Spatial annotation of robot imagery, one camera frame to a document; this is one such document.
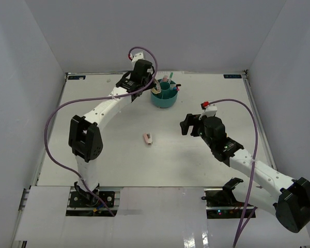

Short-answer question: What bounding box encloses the green capped white marker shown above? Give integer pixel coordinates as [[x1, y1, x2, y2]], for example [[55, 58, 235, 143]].
[[168, 72, 174, 84]]

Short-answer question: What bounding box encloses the masking tape roll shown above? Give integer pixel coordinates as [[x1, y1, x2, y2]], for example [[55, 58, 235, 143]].
[[151, 79, 162, 95]]

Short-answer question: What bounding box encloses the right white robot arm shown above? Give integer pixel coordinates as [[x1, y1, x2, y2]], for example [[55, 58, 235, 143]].
[[180, 114, 310, 233]]

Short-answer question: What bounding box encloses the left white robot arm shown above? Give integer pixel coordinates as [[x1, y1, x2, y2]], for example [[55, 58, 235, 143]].
[[68, 59, 154, 206]]

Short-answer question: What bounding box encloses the teal round desk organizer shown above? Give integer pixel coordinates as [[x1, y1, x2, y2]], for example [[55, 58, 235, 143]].
[[150, 80, 178, 109]]

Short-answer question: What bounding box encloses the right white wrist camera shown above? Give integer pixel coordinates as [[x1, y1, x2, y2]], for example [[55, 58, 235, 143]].
[[199, 101, 218, 120]]

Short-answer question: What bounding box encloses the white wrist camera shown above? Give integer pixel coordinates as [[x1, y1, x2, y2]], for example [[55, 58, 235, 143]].
[[128, 52, 144, 64], [199, 101, 218, 120]]

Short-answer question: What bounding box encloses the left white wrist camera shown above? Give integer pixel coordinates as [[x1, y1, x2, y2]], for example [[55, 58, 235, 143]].
[[128, 52, 144, 64]]

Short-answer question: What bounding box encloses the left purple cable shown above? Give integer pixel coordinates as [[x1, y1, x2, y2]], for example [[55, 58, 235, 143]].
[[45, 46, 159, 217]]

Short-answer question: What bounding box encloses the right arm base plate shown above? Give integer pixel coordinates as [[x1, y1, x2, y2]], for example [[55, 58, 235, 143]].
[[201, 178, 244, 220]]

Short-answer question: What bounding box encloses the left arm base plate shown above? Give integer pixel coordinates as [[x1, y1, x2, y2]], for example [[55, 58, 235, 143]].
[[66, 182, 121, 217]]

